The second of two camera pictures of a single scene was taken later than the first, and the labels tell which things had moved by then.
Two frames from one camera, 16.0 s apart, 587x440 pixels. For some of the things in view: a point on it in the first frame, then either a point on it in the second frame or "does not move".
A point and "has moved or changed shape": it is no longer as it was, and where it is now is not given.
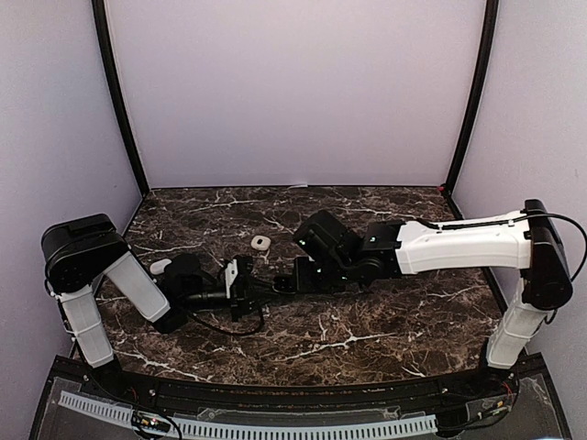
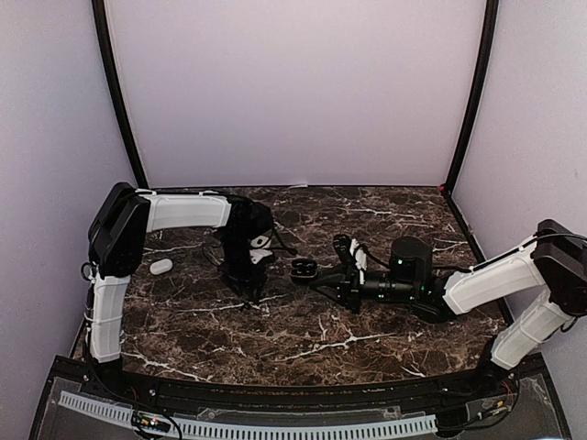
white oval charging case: [158, 267] does not move
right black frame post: [479, 92] does not move
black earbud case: [284, 284] has moved or changed shape
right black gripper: [304, 283] to [348, 288]
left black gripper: [242, 295] to [248, 281]
